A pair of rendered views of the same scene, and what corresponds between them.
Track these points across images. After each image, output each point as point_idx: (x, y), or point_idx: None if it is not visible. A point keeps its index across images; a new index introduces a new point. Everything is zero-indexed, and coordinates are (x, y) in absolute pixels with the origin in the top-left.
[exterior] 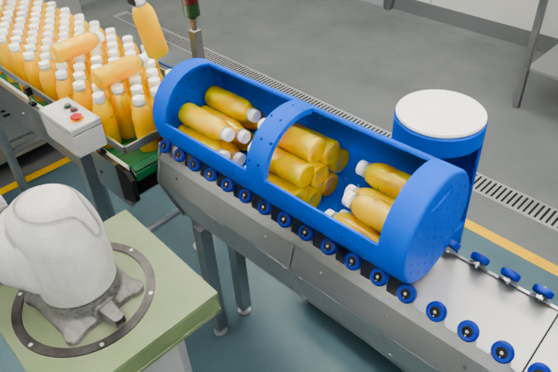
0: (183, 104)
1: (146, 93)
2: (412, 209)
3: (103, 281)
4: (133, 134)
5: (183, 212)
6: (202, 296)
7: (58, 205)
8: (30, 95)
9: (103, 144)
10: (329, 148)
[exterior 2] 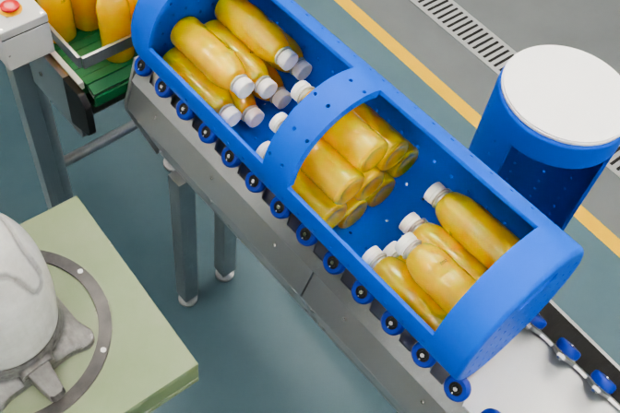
0: (179, 12)
1: None
2: (493, 307)
3: (38, 342)
4: (95, 25)
5: (157, 150)
6: (175, 366)
7: None
8: None
9: (48, 52)
10: (391, 152)
